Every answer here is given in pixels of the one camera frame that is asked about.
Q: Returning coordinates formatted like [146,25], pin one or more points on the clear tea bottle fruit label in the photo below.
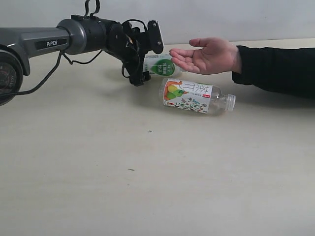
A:
[196,97]

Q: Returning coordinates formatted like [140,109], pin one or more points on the person's open right hand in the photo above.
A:
[211,55]

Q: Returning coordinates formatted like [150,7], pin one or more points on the black sleeved right forearm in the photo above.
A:
[286,75]

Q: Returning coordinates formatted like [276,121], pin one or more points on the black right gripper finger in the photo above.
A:
[135,71]

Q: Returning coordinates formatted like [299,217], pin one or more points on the white green label bottle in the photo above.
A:
[161,65]

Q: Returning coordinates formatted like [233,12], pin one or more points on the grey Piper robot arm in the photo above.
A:
[73,36]

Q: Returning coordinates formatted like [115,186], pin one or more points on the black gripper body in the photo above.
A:
[122,43]

